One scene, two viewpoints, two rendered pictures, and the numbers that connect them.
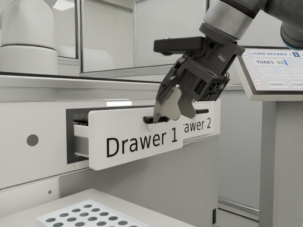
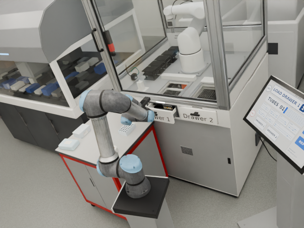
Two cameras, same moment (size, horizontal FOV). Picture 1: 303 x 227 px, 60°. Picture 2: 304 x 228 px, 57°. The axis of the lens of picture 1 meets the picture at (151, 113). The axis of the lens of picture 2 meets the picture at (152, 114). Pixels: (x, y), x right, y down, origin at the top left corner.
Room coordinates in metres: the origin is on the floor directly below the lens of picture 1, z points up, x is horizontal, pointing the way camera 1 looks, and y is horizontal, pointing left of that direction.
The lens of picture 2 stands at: (0.61, -1.80, 2.06)
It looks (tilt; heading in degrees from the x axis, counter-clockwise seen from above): 33 degrees down; 92
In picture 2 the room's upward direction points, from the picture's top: 16 degrees counter-clockwise
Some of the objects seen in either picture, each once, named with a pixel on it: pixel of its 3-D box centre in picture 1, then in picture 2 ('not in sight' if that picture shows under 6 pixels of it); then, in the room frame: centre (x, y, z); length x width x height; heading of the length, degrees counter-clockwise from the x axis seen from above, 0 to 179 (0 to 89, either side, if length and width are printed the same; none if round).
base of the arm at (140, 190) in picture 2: not in sight; (136, 182); (0.37, -0.60, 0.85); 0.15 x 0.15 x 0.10
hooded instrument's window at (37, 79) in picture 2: not in sight; (48, 55); (-0.45, 1.44, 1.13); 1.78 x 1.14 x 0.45; 140
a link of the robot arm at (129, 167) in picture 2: not in sight; (130, 168); (0.37, -0.59, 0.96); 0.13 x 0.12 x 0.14; 155
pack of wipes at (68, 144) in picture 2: not in sight; (68, 144); (-0.17, 0.07, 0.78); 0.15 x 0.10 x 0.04; 150
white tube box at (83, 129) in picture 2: not in sight; (82, 131); (-0.07, 0.21, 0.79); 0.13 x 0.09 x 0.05; 49
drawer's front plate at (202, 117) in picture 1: (191, 120); (197, 115); (0.87, -0.13, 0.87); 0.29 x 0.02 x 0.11; 140
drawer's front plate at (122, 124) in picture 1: (144, 132); (156, 114); (0.59, 0.02, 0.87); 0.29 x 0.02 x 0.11; 140
